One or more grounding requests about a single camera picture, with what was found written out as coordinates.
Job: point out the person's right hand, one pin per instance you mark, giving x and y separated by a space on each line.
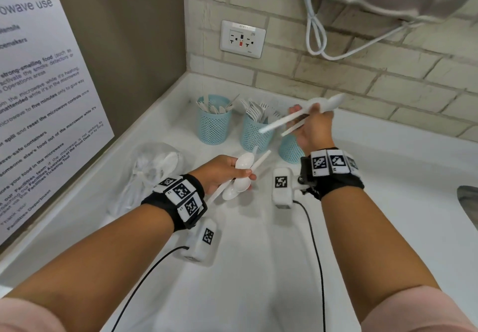
317 130

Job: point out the person's left hand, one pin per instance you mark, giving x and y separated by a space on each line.
216 173

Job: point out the teal mesh cup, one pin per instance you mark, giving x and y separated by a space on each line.
214 128
289 152
254 141

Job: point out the bunch of white plastic knives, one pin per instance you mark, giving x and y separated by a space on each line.
213 109

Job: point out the bunch of white plastic forks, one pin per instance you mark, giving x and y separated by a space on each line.
254 109

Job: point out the clear plastic bag of cutlery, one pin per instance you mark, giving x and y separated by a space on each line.
149 171

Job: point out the person's left forearm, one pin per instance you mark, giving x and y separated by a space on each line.
93 268

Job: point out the person's right forearm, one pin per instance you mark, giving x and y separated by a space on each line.
373 253

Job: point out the person's pink right sleeve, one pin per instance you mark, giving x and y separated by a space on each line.
418 313

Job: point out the person's pink sleeve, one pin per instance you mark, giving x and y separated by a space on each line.
22 317
418 313

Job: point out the person's pink left sleeve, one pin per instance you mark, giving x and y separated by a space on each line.
22 317

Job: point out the black left wrist band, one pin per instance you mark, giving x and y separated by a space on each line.
160 204

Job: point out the black wrist band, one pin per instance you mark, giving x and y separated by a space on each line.
160 204
343 189

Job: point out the black right wrist band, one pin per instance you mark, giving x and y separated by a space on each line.
343 189

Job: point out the dark sink basin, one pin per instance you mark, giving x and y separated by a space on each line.
470 204

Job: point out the white printed notice poster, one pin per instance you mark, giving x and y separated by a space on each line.
37 119

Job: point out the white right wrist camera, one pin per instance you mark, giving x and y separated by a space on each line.
282 199

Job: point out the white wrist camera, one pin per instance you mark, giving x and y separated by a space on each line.
282 199
198 253

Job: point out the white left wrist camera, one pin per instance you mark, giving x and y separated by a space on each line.
198 253

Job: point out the white wall power outlet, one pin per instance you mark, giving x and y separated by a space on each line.
242 40

